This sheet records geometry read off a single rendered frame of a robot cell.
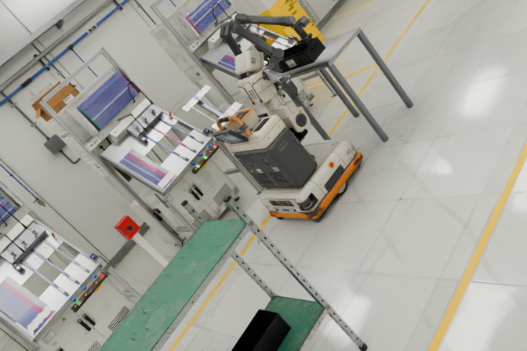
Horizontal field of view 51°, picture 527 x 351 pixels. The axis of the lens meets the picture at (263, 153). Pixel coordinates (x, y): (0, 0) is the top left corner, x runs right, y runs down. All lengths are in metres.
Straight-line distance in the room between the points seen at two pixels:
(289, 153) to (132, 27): 3.67
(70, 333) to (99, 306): 0.29
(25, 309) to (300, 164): 2.26
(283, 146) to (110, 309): 2.04
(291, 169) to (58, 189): 3.21
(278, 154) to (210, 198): 1.50
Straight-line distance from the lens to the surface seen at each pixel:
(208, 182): 5.22
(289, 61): 4.31
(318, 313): 2.77
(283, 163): 3.89
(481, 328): 2.71
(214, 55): 5.66
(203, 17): 5.74
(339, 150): 4.16
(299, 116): 4.20
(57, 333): 4.77
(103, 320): 4.87
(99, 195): 6.54
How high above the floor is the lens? 1.93
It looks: 19 degrees down
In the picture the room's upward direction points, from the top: 40 degrees counter-clockwise
